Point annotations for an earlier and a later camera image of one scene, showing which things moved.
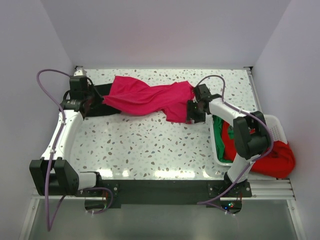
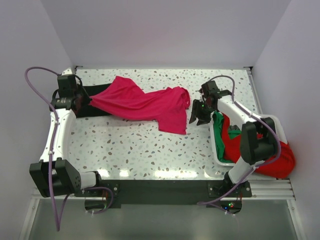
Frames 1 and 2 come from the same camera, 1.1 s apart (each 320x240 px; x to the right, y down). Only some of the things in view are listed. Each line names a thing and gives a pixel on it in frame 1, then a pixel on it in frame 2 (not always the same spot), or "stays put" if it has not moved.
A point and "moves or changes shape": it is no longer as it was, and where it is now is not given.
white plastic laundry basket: (274, 122) stays put
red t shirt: (279, 163) stays put
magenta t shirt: (132, 96) moves or changes shape
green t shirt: (218, 122) stays put
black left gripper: (91, 87) → (87, 98)
